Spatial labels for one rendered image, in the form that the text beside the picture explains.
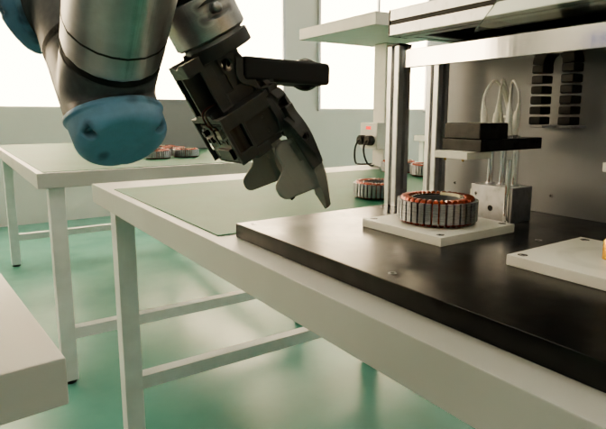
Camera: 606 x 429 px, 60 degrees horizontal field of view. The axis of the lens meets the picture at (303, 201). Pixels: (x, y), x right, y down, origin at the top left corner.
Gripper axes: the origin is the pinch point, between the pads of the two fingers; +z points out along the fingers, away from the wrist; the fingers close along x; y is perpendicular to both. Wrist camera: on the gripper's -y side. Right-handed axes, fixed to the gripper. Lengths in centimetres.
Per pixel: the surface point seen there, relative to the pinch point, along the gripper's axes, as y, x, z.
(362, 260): 1.3, 6.7, 7.7
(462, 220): -15.5, 5.6, 14.7
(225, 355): 6, -90, 72
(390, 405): -24, -64, 111
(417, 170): -65, -58, 46
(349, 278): 4.4, 7.6, 7.5
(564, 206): -37.8, 4.7, 28.6
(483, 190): -28.0, -1.1, 19.5
